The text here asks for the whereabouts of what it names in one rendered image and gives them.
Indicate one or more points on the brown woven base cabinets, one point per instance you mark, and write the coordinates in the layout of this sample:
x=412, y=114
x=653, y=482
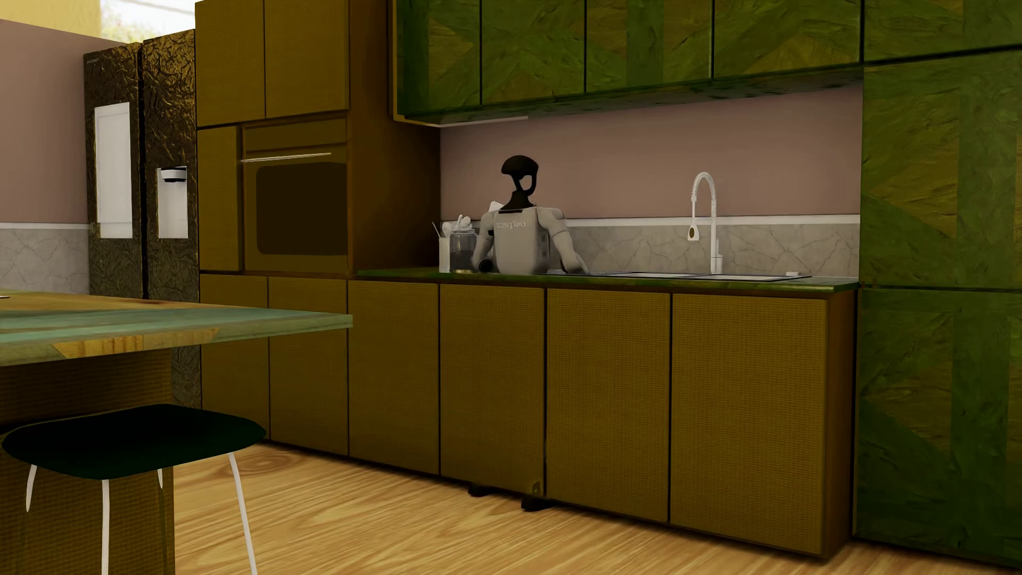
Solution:
x=559, y=399

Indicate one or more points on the white humanoid robot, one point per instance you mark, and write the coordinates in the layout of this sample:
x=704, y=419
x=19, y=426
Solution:
x=523, y=239

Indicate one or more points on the built-in brown wall oven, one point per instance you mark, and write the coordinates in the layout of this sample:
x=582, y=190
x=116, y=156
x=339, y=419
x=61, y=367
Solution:
x=295, y=204

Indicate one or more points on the black stool with white legs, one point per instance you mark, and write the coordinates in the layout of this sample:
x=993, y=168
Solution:
x=128, y=443

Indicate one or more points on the clear glass jar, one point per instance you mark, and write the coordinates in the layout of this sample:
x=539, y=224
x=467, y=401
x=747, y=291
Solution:
x=462, y=249

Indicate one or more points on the dark textured double-door refrigerator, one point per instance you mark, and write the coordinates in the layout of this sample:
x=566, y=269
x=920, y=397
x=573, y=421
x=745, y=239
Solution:
x=144, y=172

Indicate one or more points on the flat steel kitchen sink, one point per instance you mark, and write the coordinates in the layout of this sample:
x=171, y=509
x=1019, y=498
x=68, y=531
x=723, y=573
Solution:
x=702, y=276

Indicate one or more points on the green wooden island counter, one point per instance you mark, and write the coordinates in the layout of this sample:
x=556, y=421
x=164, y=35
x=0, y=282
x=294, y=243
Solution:
x=120, y=327

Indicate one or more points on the white spring kitchen faucet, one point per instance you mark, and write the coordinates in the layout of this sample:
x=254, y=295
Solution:
x=710, y=215

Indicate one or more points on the green marbled tall cabinet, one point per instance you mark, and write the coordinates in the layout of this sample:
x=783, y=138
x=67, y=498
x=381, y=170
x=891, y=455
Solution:
x=942, y=279

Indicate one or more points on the brown tall oven cabinet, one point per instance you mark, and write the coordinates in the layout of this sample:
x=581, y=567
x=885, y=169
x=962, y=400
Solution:
x=319, y=136

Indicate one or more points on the white utensil holder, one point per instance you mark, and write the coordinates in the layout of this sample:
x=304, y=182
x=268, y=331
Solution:
x=444, y=251

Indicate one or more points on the green marbled wall cabinets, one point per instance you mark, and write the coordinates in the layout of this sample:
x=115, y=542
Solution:
x=623, y=52

